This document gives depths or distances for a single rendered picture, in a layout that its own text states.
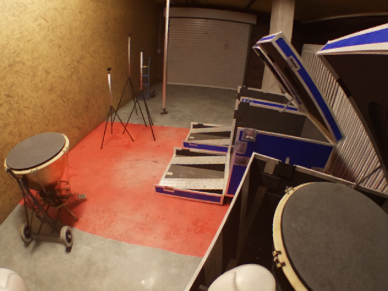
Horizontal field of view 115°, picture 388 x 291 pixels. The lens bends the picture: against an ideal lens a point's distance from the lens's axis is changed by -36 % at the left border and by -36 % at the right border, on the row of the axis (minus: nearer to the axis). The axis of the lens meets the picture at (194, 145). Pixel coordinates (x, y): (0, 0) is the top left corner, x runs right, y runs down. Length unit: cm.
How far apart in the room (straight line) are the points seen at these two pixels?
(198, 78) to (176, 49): 139
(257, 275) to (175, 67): 749
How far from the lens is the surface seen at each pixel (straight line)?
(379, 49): 39
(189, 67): 754
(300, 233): 88
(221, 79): 755
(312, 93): 170
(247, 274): 34
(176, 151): 290
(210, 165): 260
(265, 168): 137
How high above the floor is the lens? 160
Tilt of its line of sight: 30 degrees down
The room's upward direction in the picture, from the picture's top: 4 degrees clockwise
